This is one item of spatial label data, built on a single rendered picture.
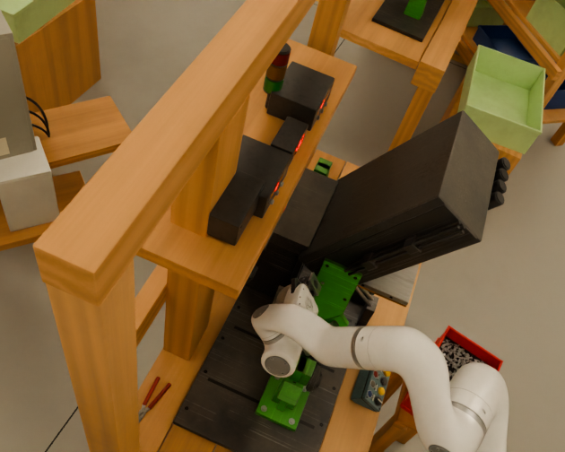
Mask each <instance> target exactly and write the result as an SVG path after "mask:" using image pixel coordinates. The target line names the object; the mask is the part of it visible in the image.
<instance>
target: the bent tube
mask: <svg viewBox="0 0 565 452"><path fill-rule="evenodd" d="M308 282H309V286H307V287H308V289H309V290H310V291H313V292H314V293H315V294H316V296H318V295H319V293H320V291H321V288H322V286H321V285H320V283H319V281H318V279H317V277H316V275H315V273H314V272H313V273H311V275H310V277H309V280H308ZM290 287H291V284H290V285H288V286H286V287H284V288H283V289H282V290H281V291H280V292H279V294H278V296H277V299H276V304H281V303H284V299H285V296H286V293H287V291H288V290H289V288H290Z"/></svg>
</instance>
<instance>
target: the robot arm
mask: <svg viewBox="0 0 565 452"><path fill-rule="evenodd" d="M308 280H309V276H303V277H302V278H301V279H300V281H299V280H298V279H297V278H293V279H291V287H290V288H289V290H288V291H287V293H286V296H285V299H284V303H281V304H268V305H264V306H262V307H260V308H258V309H257V310H256V311H255V312H254V313H253V315H252V317H251V323H252V326H253V327H254V329H255V331H256V333H257V334H258V335H259V337H260V338H261V340H262V341H263V343H264V346H265V350H264V353H263V355H262V358H261V363H262V366H263V368H264V369H265V370H266V371H267V372H268V373H269V374H271V375H273V376H275V377H278V378H286V377H289V376H290V375H292V374H293V372H294V371H295V369H296V367H297V364H298V361H299V358H300V354H301V351H302V348H304V349H305V350H306V351H307V352H308V353H309V354H310V355H311V356H312V357H313V358H315V359H316V360H317V361H318V362H320V363H321V364H323V365H326V366H328V367H333V368H345V369H365V370H380V371H392V372H394V373H397V374H398V375H400V376H401V377H402V379H403V380H404V383H405V384H406V387H407V390H408V393H409V397H410V401H411V406H412V409H413V418H414V422H415V426H416V429H417V432H418V434H419V437H420V439H421V441H422V444H423V446H425V448H426V449H427V450H428V452H507V434H508V423H509V393H508V389H507V386H506V383H505V380H504V378H503V377H502V376H501V374H500V373H499V372H498V371H497V370H496V369H494V368H493V367H491V366H489V365H487V364H484V363H480V362H472V363H468V364H466V365H464V366H462V367H461V368H460V369H459V370H458V371H457V372H456V374H455V375H454V377H453V378H452V379H451V381H450V382H449V373H448V365H447V362H446V360H445V357H444V355H443V353H442V352H441V350H440V349H439V347H438V346H437V345H436V344H435V343H434V342H432V340H431V339H430V338H429V337H428V336H427V335H425V334H424V333H422V332H421V331H419V330H417V329H415V328H412V327H409V326H331V325H330V324H328V323H327V322H326V321H325V320H324V319H323V318H321V317H319V316H318V315H317V314H318V307H317V304H316V302H315V297H314V296H315V295H316V294H315V293H314V292H313V291H310V290H309V289H308V287H307V286H309V282H308Z"/></svg>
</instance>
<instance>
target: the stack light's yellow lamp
mask: <svg viewBox="0 0 565 452"><path fill-rule="evenodd" d="M286 70H287V66H285V67H283V68H278V67H275V66H272V65H270V66H269V67H268V69H267V70H266V74H265V75H266V77H267V78H268V79H269V80H270V81H272V82H277V83H278V82H281V81H283V80H284V77H285V74H286Z"/></svg>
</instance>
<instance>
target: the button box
mask: <svg viewBox="0 0 565 452"><path fill-rule="evenodd" d="M374 371H376V372H377V373H378V377H377V378H375V376H374ZM389 377H390V376H389ZM389 377H386V376H385V375H384V371H380V370H365V369H360V372H359V375H358V377H357V380H356V383H355V386H354V389H353V392H352V397H351V399H352V400H353V402H354V403H356V404H359V405H361V406H363V407H366V408H368V409H370V410H371V411H373V412H380V409H381V405H382V404H381V405H376V402H375V399H376V397H377V396H379V397H381V399H382V403H383V399H384V396H385V394H384V395H380V394H379V393H378V389H379V388H380V387H383V388H384V389H385V393H386V389H387V384H386V385H385V386H383V385H382V383H381V379H382V378H386V379H387V383H388V380H389ZM372 380H373V381H374V382H375V386H374V387H372V386H371V381H372ZM369 391H371V393H372V397H369V396H368V392H369Z"/></svg>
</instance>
